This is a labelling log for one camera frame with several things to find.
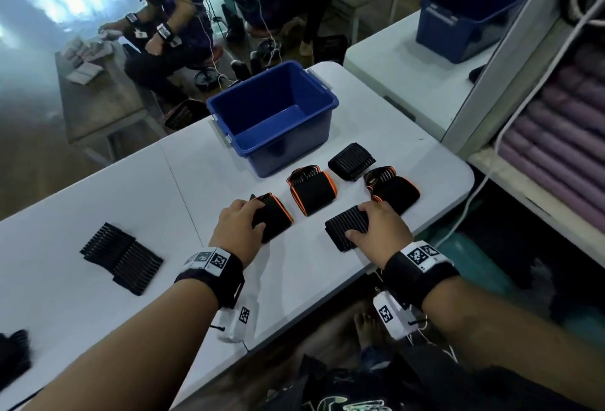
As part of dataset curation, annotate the person's left hand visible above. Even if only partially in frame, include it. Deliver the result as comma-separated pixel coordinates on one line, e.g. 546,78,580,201
209,198,268,268

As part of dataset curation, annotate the person's right hand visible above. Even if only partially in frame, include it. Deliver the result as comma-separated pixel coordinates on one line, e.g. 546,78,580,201
344,200,415,270

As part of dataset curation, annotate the black ribbed elastic band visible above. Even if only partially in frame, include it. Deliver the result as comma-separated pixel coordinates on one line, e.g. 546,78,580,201
327,142,377,183
324,205,370,254

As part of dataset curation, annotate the black orange-trimmed wrist wrap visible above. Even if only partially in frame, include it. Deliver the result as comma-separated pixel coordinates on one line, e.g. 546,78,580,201
286,165,338,217
362,165,422,216
250,192,295,244

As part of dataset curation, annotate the person's left forearm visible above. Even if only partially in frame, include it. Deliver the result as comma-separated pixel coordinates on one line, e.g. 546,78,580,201
21,277,222,411

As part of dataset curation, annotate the person's right forearm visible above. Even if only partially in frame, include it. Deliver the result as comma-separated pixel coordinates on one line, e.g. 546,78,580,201
421,276,605,411

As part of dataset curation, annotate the blue plastic storage bin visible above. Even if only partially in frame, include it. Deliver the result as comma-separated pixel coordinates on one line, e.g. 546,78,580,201
415,0,533,65
206,60,340,179

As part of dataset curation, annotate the person's foot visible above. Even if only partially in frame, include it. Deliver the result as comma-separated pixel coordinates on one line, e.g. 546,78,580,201
354,312,387,351

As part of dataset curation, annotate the stack of black ribbed bands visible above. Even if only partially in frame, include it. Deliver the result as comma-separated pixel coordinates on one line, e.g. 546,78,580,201
79,222,164,297

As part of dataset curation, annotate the person's dark clothing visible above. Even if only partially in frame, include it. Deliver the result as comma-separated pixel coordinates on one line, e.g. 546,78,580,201
262,344,584,411

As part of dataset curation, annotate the stack of purple towels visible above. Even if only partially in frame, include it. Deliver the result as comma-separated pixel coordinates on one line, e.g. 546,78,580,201
497,42,605,235

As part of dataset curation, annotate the white shelf unit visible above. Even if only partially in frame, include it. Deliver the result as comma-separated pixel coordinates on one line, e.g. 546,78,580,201
441,0,605,269

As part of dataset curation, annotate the pile of white packets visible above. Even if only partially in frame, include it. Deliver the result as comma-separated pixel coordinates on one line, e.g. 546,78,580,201
63,37,115,86

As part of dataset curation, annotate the pile of black fabric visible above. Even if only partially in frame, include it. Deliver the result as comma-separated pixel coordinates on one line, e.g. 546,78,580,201
0,329,32,391

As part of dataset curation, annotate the black wrist strap with marker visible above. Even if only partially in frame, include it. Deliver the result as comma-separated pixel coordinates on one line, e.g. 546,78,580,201
381,240,460,311
173,247,246,310

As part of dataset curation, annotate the white wrist camera unit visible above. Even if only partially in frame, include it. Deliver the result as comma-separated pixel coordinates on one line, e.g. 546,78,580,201
216,283,261,345
372,290,427,342

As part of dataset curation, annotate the white cable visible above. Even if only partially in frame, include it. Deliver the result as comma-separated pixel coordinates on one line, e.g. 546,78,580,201
432,0,605,250

